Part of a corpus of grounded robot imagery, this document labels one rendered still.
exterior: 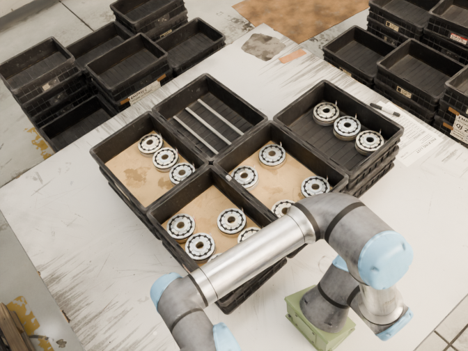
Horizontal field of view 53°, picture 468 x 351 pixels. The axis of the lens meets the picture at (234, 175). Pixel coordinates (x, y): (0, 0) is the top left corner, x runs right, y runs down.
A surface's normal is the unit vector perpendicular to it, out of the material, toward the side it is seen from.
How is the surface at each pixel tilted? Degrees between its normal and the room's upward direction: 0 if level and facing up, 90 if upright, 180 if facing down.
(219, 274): 20
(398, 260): 78
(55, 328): 0
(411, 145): 0
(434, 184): 0
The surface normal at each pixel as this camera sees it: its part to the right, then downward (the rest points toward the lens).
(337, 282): -0.73, 0.02
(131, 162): -0.12, -0.58
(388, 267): 0.50, 0.51
